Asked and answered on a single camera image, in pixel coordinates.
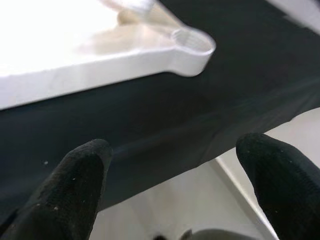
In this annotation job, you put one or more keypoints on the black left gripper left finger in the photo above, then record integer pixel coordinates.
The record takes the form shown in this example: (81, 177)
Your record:
(62, 197)

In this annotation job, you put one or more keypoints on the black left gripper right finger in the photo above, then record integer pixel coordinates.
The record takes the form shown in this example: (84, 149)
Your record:
(285, 192)

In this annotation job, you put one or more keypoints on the white plastic table top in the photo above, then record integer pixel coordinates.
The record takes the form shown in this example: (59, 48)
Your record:
(75, 72)

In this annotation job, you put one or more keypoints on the white plastic table leg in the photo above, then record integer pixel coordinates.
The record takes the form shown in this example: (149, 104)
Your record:
(135, 7)

